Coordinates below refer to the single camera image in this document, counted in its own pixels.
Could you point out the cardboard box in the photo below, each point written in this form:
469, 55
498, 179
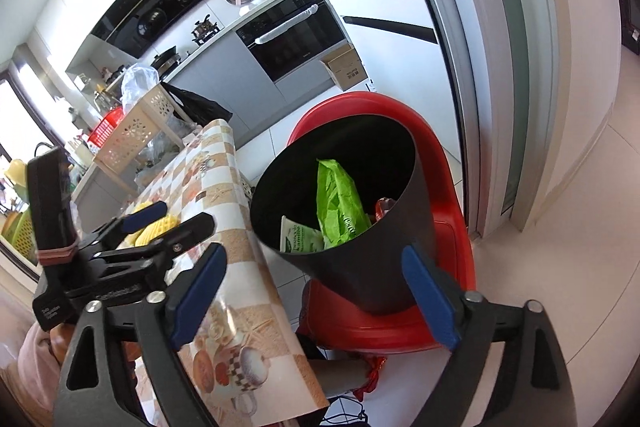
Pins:
344, 67

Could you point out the green snack bag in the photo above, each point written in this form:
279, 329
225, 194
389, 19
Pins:
339, 210

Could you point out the white refrigerator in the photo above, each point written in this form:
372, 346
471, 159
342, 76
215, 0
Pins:
397, 43

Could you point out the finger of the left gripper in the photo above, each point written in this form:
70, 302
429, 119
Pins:
109, 236
170, 236

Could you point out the beige perforated storage cart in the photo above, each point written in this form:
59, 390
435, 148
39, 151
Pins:
145, 120

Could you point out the cooking pot on stove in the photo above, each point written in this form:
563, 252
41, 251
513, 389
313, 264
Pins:
204, 30

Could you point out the clear plastic bag on cart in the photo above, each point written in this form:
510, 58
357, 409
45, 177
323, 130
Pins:
137, 82

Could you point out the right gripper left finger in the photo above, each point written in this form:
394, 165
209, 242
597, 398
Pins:
96, 386

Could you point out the black range hood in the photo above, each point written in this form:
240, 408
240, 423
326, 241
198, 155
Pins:
134, 25

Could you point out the black built-in oven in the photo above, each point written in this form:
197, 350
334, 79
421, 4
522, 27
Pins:
289, 34

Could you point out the green box package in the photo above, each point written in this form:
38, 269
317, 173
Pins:
296, 238

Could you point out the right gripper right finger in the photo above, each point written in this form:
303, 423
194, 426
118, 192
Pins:
532, 386

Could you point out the red plastic basket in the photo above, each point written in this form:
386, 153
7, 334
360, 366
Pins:
106, 126

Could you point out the red plastic stool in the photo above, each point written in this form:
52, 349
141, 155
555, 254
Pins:
335, 323

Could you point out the black trash bin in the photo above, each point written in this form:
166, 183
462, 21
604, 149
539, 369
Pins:
380, 155

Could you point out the black phone on mount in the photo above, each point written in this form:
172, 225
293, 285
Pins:
48, 185

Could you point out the patterned tablecloth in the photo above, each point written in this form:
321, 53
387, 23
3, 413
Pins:
245, 361

